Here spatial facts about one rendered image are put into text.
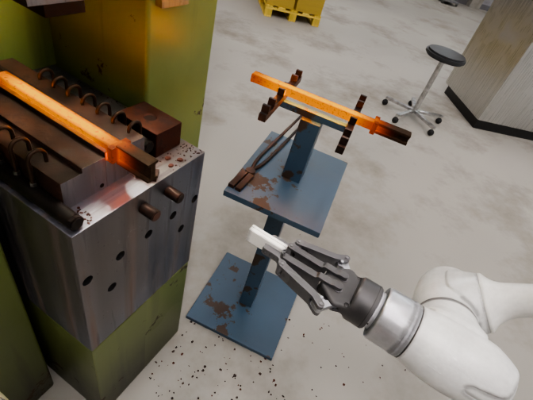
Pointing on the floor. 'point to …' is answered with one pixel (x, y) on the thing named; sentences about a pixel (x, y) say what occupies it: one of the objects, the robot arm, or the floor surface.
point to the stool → (445, 55)
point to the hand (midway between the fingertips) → (266, 242)
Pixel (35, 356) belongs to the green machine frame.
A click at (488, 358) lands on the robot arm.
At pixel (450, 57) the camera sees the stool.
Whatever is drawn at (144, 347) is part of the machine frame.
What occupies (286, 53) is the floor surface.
